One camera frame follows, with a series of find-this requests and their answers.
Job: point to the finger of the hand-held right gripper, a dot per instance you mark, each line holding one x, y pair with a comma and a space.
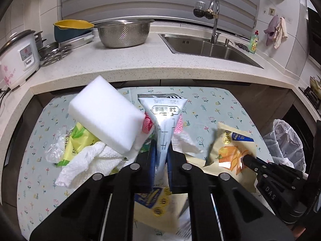
253, 162

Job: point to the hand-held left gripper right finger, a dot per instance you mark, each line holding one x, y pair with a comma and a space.
173, 167

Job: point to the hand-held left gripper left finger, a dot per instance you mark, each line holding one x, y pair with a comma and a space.
152, 160

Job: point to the yellow snack packet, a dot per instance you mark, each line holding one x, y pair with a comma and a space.
163, 205
225, 145

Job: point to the bin with clear bag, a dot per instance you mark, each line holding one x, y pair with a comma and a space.
286, 140

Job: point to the silver white pouch packet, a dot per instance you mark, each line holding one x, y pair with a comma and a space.
163, 110

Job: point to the white sponge block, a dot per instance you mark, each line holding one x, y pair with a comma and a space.
105, 113

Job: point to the green yellow plastic packet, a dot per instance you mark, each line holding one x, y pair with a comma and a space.
80, 138

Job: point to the clear plastic wrapper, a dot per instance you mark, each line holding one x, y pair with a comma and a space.
56, 145

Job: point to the wooden base cabinet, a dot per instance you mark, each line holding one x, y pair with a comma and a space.
263, 98

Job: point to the floral tablecloth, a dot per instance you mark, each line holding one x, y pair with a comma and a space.
213, 105

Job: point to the gas stove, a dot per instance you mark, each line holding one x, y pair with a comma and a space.
311, 98

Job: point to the pan on stove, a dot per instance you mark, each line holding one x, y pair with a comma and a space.
315, 84

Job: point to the dark scrubber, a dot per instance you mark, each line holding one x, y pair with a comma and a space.
242, 46

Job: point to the green dish soap bottle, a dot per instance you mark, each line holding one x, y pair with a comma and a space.
254, 42

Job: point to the steel sink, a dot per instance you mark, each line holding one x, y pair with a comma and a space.
200, 47

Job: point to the soap dispenser pump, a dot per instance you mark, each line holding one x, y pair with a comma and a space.
227, 42

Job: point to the steel colander bowl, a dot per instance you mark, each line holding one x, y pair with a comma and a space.
123, 35

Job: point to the hanging cloths pink purple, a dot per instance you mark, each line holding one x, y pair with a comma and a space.
280, 32

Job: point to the purple hanging cloth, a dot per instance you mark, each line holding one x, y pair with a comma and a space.
272, 26

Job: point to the metal tray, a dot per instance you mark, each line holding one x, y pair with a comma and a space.
80, 41

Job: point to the black range hood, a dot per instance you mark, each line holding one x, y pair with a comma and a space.
316, 35

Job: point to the metal steamer rack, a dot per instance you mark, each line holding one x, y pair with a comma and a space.
54, 55

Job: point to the chrome faucet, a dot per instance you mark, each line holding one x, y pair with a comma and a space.
215, 22

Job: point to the blue yellow bowl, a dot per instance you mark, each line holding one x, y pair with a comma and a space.
70, 31

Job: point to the grey window blind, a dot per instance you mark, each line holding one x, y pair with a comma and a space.
150, 0

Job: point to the stacked metal pots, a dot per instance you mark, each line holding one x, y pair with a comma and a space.
39, 42

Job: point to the white rice cooker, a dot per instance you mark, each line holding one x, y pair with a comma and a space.
15, 60

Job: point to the wall hook sticker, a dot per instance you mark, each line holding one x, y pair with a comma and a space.
271, 11

